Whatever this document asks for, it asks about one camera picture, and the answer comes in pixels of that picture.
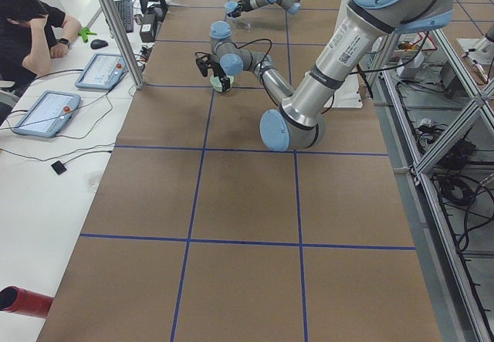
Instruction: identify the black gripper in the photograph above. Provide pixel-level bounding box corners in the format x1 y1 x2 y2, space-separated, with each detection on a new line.
231 0 253 17
195 53 229 84

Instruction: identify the mint green ceramic bowl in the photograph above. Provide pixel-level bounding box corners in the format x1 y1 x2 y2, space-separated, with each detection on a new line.
209 75 235 93

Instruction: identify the light blue plastic cup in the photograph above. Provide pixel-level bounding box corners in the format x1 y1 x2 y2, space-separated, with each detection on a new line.
225 2 239 19

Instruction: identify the black power adapter box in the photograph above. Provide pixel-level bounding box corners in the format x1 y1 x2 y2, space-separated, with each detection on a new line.
140 14 157 43

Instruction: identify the black computer keyboard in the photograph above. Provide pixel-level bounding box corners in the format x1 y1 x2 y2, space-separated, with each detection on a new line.
113 0 134 33

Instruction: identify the far teach pendant tablet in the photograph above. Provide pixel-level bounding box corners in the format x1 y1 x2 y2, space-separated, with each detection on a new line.
75 53 127 90

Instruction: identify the teach pendant tablet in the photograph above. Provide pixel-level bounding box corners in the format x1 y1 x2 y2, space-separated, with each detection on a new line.
12 90 81 138
75 53 127 90

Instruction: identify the black computer mouse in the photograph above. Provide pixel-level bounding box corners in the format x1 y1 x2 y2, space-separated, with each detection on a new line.
90 39 108 50

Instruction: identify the green plastic clamp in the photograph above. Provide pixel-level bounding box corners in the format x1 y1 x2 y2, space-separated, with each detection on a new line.
78 27 96 43

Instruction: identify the near teach pendant tablet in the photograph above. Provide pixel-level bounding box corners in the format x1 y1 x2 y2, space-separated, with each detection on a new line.
12 90 81 138

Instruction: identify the person in black shirt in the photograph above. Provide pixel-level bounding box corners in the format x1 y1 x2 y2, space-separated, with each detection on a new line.
1 0 82 91

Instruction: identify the small black square device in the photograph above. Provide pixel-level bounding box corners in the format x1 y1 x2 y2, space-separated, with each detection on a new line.
51 161 67 175

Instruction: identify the red cylinder tube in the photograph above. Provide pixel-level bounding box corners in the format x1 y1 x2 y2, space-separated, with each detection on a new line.
1 286 53 319

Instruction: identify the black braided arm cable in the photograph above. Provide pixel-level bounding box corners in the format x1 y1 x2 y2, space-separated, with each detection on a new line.
194 38 275 73

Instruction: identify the aluminium frame post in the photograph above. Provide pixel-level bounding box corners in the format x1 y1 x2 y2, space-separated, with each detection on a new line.
98 0 144 90

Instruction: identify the aluminium frame rack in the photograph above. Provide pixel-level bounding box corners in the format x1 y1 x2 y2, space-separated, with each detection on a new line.
380 0 494 342

